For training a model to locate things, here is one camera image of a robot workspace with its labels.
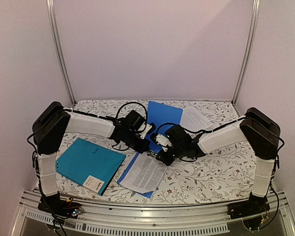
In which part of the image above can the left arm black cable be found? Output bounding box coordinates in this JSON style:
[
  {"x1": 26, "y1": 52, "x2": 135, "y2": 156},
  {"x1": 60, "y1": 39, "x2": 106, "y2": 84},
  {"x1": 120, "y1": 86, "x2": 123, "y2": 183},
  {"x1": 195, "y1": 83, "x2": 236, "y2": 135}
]
[{"x1": 115, "y1": 102, "x2": 149, "y2": 123}]

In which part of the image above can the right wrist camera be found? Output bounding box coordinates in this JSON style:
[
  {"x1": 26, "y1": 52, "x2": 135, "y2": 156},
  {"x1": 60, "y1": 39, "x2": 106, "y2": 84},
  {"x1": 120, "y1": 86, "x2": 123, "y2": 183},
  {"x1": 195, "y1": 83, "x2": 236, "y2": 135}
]
[{"x1": 151, "y1": 133, "x2": 172, "y2": 151}]

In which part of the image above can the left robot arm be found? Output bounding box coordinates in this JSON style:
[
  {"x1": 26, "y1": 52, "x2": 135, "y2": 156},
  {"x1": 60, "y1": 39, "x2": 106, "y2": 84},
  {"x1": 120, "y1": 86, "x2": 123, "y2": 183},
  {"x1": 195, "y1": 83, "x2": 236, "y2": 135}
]
[{"x1": 29, "y1": 102, "x2": 154, "y2": 213}]

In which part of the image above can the blue ring binder folder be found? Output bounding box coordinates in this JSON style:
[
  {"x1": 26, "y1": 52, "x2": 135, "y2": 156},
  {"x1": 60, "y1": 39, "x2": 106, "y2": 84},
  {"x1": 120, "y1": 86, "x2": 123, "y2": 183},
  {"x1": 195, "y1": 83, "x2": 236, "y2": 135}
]
[{"x1": 117, "y1": 100, "x2": 184, "y2": 199}]

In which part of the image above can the left aluminium frame post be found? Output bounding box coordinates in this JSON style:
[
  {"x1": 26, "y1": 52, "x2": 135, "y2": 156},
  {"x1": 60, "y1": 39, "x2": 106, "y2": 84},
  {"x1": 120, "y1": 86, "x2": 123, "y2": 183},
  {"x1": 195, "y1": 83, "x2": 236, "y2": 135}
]
[{"x1": 46, "y1": 0, "x2": 76, "y2": 105}]

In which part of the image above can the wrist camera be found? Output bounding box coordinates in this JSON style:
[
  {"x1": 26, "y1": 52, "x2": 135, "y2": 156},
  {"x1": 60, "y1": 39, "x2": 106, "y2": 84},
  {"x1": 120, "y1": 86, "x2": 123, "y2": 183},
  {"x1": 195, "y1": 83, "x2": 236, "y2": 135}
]
[
  {"x1": 151, "y1": 133, "x2": 172, "y2": 151},
  {"x1": 139, "y1": 123, "x2": 156, "y2": 139}
]

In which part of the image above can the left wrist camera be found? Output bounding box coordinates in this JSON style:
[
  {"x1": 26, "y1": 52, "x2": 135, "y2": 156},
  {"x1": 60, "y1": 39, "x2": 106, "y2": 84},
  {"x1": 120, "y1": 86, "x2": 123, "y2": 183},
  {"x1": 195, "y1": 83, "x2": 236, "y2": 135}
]
[{"x1": 139, "y1": 123, "x2": 156, "y2": 139}]

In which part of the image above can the aluminium frame post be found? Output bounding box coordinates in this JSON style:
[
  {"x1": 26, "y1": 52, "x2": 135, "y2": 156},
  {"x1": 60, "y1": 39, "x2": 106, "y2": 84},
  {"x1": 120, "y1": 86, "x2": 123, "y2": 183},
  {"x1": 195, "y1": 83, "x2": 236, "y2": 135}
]
[
  {"x1": 232, "y1": 0, "x2": 260, "y2": 107},
  {"x1": 46, "y1": 0, "x2": 76, "y2": 105}
]

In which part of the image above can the right aluminium frame post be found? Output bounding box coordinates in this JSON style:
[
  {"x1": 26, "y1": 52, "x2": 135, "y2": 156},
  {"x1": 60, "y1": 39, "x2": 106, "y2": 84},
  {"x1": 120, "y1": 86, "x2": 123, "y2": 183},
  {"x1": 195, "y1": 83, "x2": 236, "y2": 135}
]
[{"x1": 232, "y1": 0, "x2": 260, "y2": 107}]

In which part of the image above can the right arm base board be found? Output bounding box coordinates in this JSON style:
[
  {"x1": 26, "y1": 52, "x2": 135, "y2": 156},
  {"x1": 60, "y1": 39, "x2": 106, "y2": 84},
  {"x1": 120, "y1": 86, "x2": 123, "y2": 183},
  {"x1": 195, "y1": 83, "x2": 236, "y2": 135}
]
[{"x1": 227, "y1": 194, "x2": 270, "y2": 219}]

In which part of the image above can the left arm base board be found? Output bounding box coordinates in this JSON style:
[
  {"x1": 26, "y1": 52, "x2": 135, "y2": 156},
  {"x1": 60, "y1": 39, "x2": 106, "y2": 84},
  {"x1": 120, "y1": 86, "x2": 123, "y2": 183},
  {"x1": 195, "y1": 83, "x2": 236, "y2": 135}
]
[{"x1": 38, "y1": 196, "x2": 84, "y2": 218}]

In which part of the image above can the teal box with label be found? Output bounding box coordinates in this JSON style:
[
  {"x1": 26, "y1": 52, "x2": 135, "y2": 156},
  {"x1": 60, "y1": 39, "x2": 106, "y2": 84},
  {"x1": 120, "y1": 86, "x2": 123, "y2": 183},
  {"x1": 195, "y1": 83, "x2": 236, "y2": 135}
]
[{"x1": 56, "y1": 138, "x2": 126, "y2": 196}]

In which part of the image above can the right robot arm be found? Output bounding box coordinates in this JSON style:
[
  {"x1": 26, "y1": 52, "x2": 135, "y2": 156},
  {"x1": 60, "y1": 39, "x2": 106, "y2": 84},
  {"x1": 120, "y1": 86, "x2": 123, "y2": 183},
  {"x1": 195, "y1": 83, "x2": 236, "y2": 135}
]
[{"x1": 151, "y1": 107, "x2": 285, "y2": 214}]

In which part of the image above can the printed paper sheet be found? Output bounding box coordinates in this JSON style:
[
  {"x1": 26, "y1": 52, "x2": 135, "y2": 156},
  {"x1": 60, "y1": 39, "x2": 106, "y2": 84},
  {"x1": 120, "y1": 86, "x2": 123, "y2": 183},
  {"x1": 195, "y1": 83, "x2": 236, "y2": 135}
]
[
  {"x1": 117, "y1": 153, "x2": 167, "y2": 194},
  {"x1": 180, "y1": 106, "x2": 211, "y2": 131}
]

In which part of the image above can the aluminium front rail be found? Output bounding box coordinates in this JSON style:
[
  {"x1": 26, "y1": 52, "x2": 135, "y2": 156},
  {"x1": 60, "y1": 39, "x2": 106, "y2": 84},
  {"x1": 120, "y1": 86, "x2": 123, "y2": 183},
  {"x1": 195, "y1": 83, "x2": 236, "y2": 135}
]
[{"x1": 11, "y1": 190, "x2": 295, "y2": 236}]

